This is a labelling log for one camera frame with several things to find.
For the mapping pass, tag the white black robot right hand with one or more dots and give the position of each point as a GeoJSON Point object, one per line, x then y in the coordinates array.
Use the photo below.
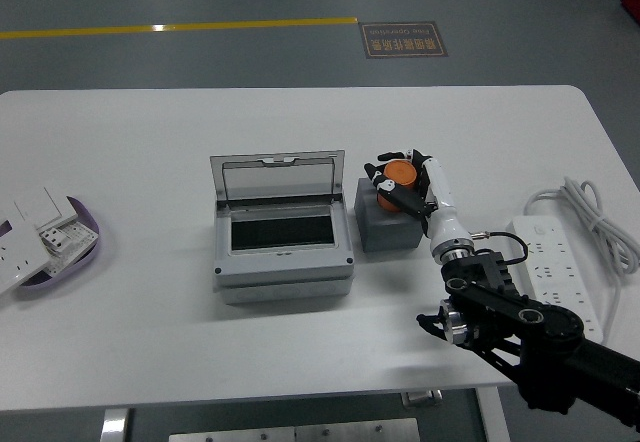
{"type": "Point", "coordinates": [442, 212]}

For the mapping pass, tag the orange cylinder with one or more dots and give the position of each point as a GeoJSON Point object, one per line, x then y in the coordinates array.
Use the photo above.
{"type": "Point", "coordinates": [400, 174]}

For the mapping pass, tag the grey box with clear lid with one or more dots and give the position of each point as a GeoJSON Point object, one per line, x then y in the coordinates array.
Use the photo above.
{"type": "Point", "coordinates": [285, 272]}

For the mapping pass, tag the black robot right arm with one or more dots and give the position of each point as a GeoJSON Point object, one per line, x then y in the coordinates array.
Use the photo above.
{"type": "Point", "coordinates": [550, 322]}

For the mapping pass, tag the grey cube with round hole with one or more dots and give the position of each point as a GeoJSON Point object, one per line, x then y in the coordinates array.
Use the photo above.
{"type": "Point", "coordinates": [390, 234]}

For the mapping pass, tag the white power strip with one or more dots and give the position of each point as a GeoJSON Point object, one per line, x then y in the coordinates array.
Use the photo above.
{"type": "Point", "coordinates": [550, 262]}

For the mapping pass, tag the brown floor sign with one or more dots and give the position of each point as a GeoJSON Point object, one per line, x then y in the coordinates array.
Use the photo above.
{"type": "Point", "coordinates": [402, 39]}

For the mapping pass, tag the white table leg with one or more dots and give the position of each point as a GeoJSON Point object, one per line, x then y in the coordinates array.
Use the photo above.
{"type": "Point", "coordinates": [492, 417]}
{"type": "Point", "coordinates": [115, 427]}

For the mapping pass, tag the purple plastic tray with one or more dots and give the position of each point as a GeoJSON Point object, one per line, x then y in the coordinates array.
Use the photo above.
{"type": "Point", "coordinates": [75, 272]}

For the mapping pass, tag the white socket insert module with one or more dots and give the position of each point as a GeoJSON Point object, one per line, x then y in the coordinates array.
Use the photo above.
{"type": "Point", "coordinates": [70, 239]}

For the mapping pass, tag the large white socket panel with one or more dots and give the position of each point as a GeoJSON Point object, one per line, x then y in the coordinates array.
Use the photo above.
{"type": "Point", "coordinates": [20, 257]}

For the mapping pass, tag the silver table bracket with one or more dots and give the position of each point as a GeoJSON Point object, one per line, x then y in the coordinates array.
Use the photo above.
{"type": "Point", "coordinates": [422, 398]}

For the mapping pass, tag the grey metal base plate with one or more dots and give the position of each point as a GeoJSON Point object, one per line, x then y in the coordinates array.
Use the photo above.
{"type": "Point", "coordinates": [295, 432]}

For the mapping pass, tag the white switch plate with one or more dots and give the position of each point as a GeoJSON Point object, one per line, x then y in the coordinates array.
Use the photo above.
{"type": "Point", "coordinates": [45, 207]}

